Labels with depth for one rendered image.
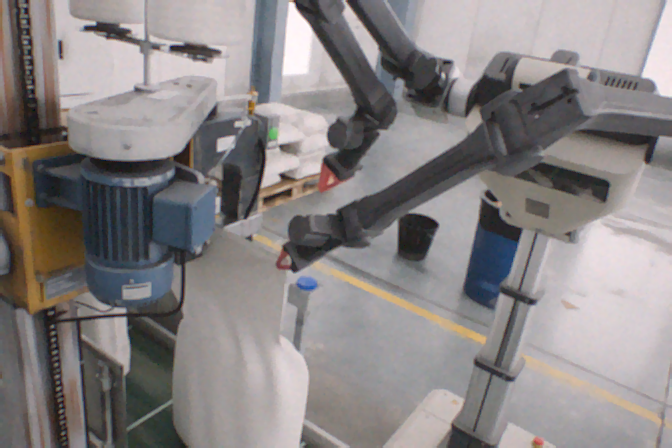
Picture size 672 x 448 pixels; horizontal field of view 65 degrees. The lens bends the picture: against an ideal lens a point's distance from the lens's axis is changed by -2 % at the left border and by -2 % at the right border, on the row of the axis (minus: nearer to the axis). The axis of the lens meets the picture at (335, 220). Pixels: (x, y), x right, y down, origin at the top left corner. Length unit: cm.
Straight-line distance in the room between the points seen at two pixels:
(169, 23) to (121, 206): 30
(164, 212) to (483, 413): 122
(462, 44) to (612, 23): 227
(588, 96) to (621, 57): 812
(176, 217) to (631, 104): 70
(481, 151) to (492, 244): 244
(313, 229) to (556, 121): 47
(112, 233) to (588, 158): 93
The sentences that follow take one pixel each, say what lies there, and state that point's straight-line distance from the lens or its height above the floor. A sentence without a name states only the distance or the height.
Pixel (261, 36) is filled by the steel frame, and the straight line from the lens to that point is 726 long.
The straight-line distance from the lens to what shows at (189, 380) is 152.
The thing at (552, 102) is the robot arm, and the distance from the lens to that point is 80.
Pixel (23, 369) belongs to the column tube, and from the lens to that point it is 127.
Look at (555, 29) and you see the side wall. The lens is 910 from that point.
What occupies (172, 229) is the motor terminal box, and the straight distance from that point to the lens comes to 90.
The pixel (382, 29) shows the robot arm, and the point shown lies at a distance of 107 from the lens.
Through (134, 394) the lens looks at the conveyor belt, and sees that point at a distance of 190.
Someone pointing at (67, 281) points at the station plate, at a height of 107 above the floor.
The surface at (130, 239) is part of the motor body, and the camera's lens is 94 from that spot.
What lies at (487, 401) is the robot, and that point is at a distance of 176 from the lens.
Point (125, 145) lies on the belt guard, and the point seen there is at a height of 139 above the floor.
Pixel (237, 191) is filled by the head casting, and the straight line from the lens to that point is 138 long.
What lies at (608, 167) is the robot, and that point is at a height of 139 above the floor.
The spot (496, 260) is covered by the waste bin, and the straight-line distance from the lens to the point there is 328.
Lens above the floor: 163
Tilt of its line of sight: 23 degrees down
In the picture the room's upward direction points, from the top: 8 degrees clockwise
